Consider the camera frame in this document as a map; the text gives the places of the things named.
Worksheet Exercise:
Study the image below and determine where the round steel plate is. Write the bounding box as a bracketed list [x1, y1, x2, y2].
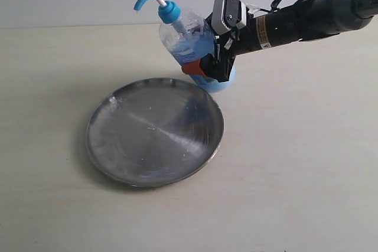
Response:
[85, 77, 224, 188]

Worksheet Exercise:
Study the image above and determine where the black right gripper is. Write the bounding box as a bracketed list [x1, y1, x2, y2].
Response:
[181, 14, 260, 83]

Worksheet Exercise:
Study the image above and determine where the blue soap pump bottle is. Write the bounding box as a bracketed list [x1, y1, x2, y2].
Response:
[133, 0, 235, 93]

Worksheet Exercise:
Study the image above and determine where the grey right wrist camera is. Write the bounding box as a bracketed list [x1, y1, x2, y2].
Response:
[211, 0, 247, 35]

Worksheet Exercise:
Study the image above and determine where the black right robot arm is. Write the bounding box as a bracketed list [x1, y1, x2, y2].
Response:
[182, 0, 377, 83]

